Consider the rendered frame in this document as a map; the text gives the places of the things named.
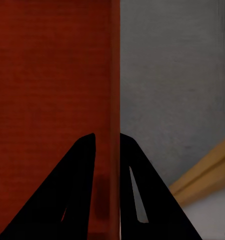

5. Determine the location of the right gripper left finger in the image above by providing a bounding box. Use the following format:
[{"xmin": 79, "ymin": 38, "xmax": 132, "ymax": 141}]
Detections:
[{"xmin": 0, "ymin": 133, "xmax": 96, "ymax": 240}]

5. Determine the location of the storage box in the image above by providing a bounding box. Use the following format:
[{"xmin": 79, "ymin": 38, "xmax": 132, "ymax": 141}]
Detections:
[{"xmin": 0, "ymin": 0, "xmax": 121, "ymax": 240}]

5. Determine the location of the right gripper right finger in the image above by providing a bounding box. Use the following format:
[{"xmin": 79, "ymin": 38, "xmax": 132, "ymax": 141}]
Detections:
[{"xmin": 120, "ymin": 133, "xmax": 202, "ymax": 240}]

